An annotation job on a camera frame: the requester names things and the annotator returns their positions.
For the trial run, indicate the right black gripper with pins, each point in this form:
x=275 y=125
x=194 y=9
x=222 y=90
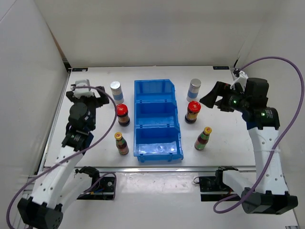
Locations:
x=219 y=88

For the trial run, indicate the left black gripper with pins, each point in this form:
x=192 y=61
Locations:
x=104 y=98

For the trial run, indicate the yellow-cap sauce bottle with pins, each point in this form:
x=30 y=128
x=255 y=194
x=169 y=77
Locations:
x=121 y=144
x=203 y=138

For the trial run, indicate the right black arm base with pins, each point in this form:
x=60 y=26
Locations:
x=212 y=188

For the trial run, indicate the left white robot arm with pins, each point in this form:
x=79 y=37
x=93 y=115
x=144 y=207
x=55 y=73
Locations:
x=45 y=207

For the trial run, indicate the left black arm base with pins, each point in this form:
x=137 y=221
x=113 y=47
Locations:
x=103 y=187

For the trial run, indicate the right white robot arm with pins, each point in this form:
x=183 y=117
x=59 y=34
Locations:
x=269 y=194

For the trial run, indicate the right red-lid sauce jar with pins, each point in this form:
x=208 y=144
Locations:
x=193 y=110

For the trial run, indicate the red-lid sauce jar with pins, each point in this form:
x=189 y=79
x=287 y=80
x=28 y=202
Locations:
x=193 y=110
x=122 y=114

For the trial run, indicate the right white shaker silver cap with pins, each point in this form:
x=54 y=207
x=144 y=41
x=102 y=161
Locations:
x=193 y=90

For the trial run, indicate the white shaker silver cap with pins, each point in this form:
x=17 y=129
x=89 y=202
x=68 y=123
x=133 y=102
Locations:
x=193 y=90
x=117 y=93

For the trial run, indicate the left black corner label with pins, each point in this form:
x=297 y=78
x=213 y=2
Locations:
x=79 y=69

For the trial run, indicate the black corner label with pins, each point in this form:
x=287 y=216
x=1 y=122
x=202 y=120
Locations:
x=79 y=69
x=221 y=67

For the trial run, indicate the left white shaker silver cap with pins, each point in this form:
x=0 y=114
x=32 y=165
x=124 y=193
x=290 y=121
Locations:
x=117 y=93

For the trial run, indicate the right black corner label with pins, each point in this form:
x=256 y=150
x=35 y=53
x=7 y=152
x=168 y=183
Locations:
x=221 y=67

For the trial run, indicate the left red-lid sauce jar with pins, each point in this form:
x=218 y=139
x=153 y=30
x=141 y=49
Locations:
x=122 y=114

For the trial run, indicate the blue plastic divided bin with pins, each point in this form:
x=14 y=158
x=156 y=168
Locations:
x=157 y=134

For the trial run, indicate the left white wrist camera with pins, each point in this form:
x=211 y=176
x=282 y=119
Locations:
x=79 y=92

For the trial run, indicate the left aluminium side rail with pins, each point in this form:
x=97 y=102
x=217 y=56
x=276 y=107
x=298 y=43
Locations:
x=55 y=118

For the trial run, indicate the front aluminium rail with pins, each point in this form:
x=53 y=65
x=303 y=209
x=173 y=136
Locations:
x=163 y=169

